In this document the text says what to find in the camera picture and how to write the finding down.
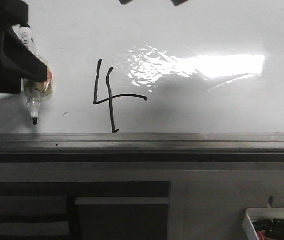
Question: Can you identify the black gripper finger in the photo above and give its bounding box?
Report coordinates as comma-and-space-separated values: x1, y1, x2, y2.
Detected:
0, 27, 47, 82

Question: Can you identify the white black-tip whiteboard marker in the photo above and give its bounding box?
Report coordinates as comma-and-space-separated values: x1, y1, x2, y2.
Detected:
18, 24, 53, 126

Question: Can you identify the white whiteboard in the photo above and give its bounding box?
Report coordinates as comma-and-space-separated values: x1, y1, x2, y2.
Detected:
0, 0, 284, 162

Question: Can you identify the white marker tray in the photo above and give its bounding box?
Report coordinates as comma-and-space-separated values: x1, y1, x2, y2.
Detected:
243, 208, 284, 240

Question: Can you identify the black marker lower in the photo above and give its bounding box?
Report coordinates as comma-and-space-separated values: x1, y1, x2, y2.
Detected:
252, 219, 273, 232

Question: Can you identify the red capped marker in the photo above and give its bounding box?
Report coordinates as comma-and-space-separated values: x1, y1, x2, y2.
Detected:
257, 231, 284, 240

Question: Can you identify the dark cabinet frame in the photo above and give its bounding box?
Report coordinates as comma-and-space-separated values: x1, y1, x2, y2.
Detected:
0, 182, 170, 240

